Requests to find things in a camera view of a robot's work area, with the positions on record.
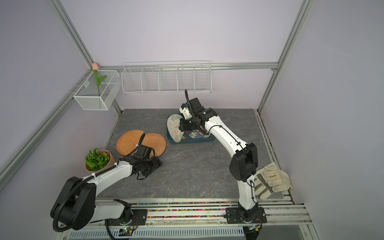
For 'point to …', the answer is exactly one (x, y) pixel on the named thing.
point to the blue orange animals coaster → (193, 134)
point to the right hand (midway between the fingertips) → (179, 127)
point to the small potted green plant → (97, 160)
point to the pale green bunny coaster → (173, 122)
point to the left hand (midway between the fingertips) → (159, 167)
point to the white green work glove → (271, 180)
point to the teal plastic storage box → (170, 140)
